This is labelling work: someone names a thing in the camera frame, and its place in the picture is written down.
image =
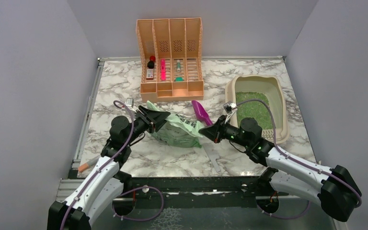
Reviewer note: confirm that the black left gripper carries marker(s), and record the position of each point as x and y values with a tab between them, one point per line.
158	118

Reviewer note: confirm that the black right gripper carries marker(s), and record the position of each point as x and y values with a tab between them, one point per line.
215	132

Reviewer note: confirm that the purple litter scoop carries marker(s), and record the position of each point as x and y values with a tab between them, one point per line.
201	113

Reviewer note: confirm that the green litter bag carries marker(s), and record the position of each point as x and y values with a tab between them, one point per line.
180	131

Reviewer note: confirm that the beige litter box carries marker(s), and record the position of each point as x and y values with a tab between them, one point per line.
269	112

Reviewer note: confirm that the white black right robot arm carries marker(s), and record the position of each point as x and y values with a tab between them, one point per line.
333	189

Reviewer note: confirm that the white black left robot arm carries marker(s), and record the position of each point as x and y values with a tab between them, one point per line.
84	205

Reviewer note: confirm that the red white small box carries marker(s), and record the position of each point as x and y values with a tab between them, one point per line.
150	74

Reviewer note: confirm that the red and black stamp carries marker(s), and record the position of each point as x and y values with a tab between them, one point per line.
151	62

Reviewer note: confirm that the green white glue stick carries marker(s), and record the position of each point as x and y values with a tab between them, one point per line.
178	65

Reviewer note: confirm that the orange plastic file organizer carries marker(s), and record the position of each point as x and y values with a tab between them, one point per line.
171	39

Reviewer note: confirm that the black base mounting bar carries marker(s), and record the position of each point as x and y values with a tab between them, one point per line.
126	192

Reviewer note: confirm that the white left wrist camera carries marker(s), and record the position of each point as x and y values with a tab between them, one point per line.
129	103

